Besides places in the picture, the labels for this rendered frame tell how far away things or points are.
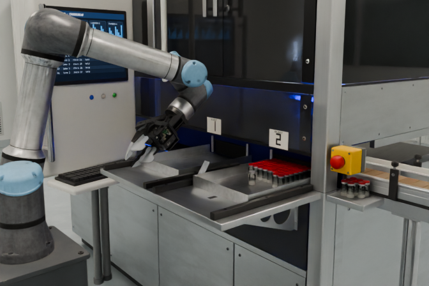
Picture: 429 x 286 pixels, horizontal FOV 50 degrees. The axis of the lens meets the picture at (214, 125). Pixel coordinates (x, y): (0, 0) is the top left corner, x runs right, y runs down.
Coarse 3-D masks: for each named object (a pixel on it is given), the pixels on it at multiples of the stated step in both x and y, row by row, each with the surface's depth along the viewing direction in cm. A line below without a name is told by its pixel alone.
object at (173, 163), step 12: (156, 156) 178; (168, 156) 182; (180, 156) 186; (192, 156) 186; (204, 156) 186; (216, 156) 186; (156, 168) 165; (168, 168) 159; (180, 168) 169; (192, 168) 158
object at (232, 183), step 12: (228, 168) 157; (240, 168) 161; (204, 180) 143; (216, 180) 154; (228, 180) 154; (240, 180) 154; (300, 180) 142; (216, 192) 139; (228, 192) 135; (240, 192) 131; (252, 192) 141; (264, 192) 132; (276, 192) 136
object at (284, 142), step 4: (272, 132) 154; (276, 132) 153; (280, 132) 151; (284, 132) 150; (288, 132) 149; (272, 136) 154; (276, 136) 153; (284, 136) 150; (288, 136) 149; (272, 140) 155; (284, 140) 150; (288, 140) 149; (272, 144) 155; (284, 144) 150; (280, 148) 152; (284, 148) 151
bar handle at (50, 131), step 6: (42, 6) 168; (48, 120) 175; (48, 126) 176; (48, 132) 176; (48, 138) 177; (48, 144) 177; (48, 150) 178; (54, 150) 179; (48, 156) 178; (54, 156) 179
